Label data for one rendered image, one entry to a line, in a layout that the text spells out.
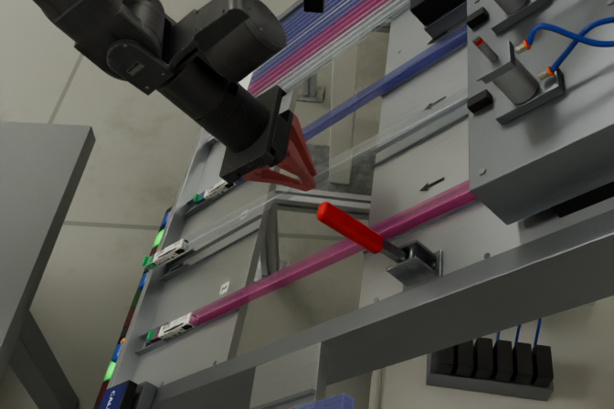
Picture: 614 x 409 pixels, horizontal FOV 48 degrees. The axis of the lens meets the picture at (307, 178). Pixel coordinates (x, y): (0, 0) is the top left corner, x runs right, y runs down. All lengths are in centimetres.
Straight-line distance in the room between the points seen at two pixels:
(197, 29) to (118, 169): 152
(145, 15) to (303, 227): 133
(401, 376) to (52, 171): 70
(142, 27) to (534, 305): 39
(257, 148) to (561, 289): 32
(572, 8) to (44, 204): 94
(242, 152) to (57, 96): 176
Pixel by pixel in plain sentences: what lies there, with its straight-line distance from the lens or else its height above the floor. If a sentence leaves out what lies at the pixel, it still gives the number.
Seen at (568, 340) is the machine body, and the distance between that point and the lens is 107.
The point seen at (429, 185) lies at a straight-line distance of 63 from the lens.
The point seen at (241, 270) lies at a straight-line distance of 80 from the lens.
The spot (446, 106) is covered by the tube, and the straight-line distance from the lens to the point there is 67.
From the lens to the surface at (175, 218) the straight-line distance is 101.
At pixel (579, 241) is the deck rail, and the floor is 114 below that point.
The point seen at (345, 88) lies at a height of 37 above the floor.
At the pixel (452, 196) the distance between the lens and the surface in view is 59.
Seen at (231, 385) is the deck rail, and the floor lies 86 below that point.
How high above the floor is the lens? 150
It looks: 48 degrees down
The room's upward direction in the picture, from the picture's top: straight up
